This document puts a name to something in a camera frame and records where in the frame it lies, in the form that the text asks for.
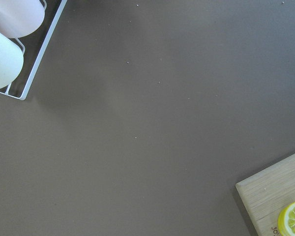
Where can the wooden cutting board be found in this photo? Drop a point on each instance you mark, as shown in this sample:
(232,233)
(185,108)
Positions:
(266,193)

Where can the white plastic cup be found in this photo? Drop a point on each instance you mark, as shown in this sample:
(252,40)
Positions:
(11,61)

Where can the pink plastic cup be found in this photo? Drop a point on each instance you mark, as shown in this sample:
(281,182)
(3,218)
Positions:
(19,18)

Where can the lemon slice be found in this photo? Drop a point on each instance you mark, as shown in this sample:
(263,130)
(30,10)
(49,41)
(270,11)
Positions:
(286,221)

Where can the white wire cup rack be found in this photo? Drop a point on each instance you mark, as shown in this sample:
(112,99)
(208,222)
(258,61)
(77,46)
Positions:
(33,47)

